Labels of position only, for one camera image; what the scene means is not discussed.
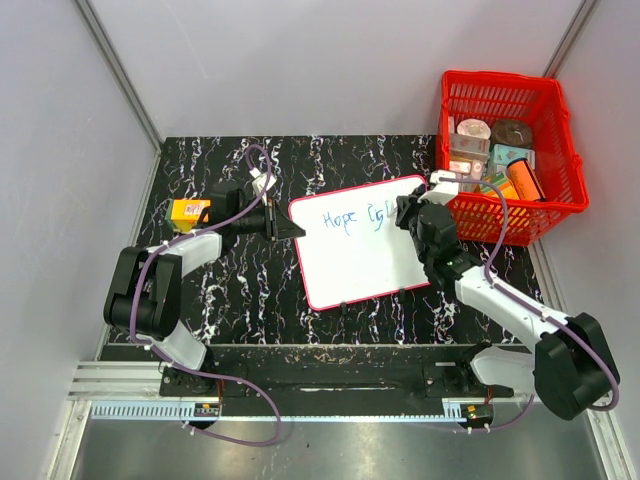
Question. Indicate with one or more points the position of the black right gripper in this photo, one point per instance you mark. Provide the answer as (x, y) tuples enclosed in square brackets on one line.
[(407, 206)]

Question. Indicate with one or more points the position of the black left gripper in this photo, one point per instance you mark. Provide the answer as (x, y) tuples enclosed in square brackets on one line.
[(285, 228)]

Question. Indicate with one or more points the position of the pink framed whiteboard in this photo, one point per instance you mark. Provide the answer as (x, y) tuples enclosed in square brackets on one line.
[(352, 250)]

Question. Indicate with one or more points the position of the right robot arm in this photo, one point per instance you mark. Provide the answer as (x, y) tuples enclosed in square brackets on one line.
[(569, 365)]

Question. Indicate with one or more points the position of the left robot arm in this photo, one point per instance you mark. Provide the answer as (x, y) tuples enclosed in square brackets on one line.
[(145, 294)]

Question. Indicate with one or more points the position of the pink snack box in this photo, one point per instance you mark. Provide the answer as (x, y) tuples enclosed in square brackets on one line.
[(469, 147)]

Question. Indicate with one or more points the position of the orange sponge pack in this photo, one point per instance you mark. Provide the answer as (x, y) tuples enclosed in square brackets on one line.
[(183, 215)]

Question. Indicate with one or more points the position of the pink round roll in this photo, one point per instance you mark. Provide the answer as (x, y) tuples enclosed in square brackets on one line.
[(474, 128)]

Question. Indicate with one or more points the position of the teal small box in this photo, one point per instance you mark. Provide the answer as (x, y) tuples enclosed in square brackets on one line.
[(502, 155)]

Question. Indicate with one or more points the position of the orange cylinder can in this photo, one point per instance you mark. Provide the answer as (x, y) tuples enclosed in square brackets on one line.
[(525, 183)]

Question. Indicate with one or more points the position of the brown round tin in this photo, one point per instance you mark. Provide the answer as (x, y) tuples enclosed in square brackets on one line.
[(512, 132)]

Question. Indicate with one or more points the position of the red plastic basket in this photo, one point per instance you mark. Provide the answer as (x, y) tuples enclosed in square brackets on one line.
[(540, 103)]

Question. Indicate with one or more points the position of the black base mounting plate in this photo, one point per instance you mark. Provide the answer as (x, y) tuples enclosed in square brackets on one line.
[(400, 377)]

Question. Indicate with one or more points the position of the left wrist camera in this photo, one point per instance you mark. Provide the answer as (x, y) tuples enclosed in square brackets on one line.
[(261, 182)]

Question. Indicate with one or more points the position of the white cable duct rail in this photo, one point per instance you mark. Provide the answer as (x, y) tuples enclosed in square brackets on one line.
[(255, 410)]

